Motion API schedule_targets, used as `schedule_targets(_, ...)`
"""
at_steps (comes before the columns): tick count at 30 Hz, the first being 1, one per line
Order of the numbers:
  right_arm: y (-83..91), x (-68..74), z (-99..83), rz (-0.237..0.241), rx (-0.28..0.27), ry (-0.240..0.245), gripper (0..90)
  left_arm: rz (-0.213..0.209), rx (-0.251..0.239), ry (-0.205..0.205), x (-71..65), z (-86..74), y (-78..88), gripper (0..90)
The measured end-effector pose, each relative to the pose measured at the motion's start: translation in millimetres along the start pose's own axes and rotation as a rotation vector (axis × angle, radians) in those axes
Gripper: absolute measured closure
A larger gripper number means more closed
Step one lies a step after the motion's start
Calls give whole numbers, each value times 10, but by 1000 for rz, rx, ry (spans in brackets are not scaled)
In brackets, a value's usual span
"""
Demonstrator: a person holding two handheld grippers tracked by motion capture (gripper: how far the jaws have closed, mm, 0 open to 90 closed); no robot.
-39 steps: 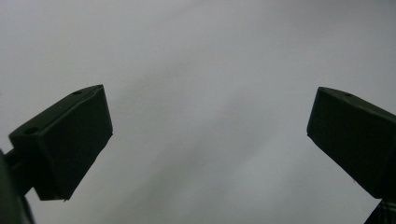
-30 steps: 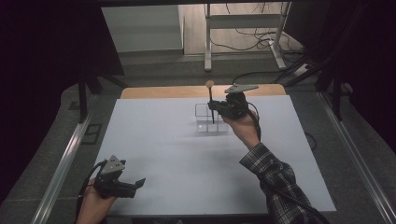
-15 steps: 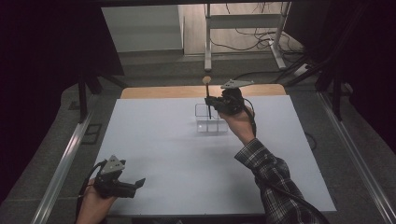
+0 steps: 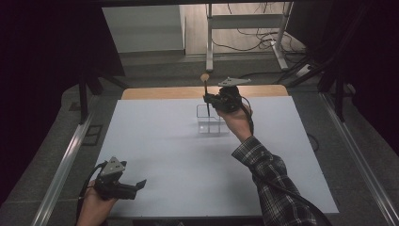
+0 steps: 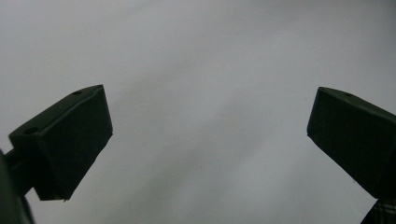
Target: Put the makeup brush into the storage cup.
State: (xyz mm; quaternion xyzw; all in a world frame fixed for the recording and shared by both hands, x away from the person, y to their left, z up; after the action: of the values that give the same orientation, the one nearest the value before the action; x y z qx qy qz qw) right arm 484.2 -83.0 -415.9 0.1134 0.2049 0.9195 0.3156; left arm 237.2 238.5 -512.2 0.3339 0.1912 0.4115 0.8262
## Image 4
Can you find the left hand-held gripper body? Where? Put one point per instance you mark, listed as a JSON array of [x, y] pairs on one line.
[[109, 186]]

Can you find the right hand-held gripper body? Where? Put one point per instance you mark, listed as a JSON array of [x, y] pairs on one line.
[[229, 97]]

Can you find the clear acrylic organizer box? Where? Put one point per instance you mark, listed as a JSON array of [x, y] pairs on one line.
[[208, 124]]

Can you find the person's right hand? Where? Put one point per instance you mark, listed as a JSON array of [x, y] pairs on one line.
[[236, 122]]

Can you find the person's left hand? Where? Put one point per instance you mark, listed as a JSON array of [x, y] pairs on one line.
[[94, 208]]

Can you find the white table mat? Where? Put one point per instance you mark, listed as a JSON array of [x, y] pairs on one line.
[[163, 150]]

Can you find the white power strip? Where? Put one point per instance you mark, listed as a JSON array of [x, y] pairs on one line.
[[305, 70]]

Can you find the black metal stand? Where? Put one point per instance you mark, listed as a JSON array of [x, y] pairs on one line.
[[339, 94], [84, 100]]

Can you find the black curtain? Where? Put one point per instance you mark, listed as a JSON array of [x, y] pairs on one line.
[[370, 62], [47, 62]]

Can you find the aluminium rail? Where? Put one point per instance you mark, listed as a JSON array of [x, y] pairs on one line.
[[360, 160], [62, 172]]

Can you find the white metal desk frame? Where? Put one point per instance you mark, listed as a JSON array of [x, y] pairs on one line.
[[246, 21]]

